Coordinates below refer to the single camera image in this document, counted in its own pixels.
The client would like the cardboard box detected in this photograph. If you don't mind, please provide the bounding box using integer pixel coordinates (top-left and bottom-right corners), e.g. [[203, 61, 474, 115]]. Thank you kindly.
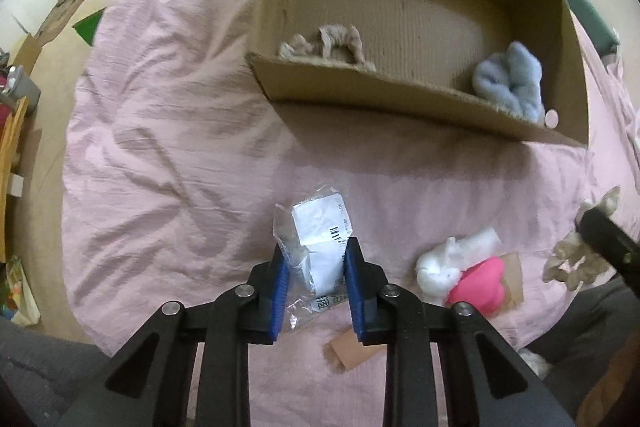
[[244, 0, 590, 149]]

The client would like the pink fuzzy sock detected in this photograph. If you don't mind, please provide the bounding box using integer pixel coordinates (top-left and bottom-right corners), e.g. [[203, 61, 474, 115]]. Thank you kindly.
[[446, 256, 508, 319]]

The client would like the grey trash bin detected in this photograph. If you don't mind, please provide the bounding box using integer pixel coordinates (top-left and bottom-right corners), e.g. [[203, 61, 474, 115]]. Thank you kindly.
[[4, 65, 42, 118]]

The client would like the beige fuzzy sock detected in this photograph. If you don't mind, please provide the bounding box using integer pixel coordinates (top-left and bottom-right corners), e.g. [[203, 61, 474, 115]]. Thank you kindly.
[[278, 24, 378, 72]]

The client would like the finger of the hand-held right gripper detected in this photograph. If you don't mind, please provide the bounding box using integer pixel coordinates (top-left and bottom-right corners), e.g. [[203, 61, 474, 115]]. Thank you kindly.
[[575, 203, 640, 300]]

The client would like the person's grey trouser leg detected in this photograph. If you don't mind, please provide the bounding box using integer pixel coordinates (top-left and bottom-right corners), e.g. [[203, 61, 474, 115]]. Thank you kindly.
[[517, 274, 640, 427], [0, 317, 113, 427]]

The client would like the pink bed sheet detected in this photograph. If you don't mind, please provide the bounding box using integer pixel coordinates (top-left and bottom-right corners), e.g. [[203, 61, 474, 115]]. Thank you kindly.
[[61, 0, 640, 427]]

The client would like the cream fuzzy sock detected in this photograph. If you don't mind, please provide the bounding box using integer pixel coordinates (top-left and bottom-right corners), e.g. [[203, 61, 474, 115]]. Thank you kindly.
[[543, 185, 622, 292]]

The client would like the colourful paper bag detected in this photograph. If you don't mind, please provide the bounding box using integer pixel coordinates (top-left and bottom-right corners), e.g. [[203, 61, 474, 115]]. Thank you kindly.
[[0, 254, 42, 327]]

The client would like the green paper sheet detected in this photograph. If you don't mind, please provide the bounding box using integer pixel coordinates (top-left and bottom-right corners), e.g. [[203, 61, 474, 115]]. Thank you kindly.
[[72, 7, 107, 48]]

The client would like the brown cardboard tag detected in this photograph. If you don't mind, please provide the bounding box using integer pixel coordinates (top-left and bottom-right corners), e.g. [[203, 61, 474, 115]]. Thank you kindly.
[[324, 327, 390, 375], [495, 252, 525, 315]]

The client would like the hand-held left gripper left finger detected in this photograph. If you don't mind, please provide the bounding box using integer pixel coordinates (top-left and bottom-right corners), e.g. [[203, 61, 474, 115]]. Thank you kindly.
[[66, 240, 292, 427]]

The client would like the light blue fuzzy sock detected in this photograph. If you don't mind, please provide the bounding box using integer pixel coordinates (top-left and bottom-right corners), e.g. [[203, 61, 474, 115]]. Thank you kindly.
[[472, 41, 547, 124]]

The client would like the clear plastic packet white cloth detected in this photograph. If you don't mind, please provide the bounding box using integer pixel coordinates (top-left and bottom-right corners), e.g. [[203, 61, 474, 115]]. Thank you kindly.
[[274, 185, 357, 333]]

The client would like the white fuzzy sock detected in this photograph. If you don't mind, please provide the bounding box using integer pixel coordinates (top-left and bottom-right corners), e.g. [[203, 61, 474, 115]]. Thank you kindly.
[[416, 227, 501, 307]]

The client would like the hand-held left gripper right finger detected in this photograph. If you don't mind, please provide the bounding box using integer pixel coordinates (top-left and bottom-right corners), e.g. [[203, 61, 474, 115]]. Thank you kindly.
[[344, 237, 578, 427]]

